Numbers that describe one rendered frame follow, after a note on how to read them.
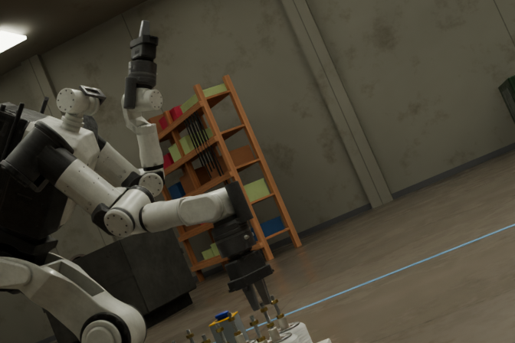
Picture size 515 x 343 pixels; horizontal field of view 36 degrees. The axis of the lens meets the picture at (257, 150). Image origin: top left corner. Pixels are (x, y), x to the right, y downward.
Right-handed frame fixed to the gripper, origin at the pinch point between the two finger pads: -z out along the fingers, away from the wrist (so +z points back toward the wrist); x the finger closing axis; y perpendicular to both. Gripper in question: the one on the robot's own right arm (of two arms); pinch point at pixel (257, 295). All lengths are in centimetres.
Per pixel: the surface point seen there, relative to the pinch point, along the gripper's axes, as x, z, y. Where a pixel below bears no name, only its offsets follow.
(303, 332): -10.1, -13.3, -2.2
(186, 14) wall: -641, 320, -699
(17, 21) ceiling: -406, 366, -742
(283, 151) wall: -669, 84, -657
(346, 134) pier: -711, 69, -574
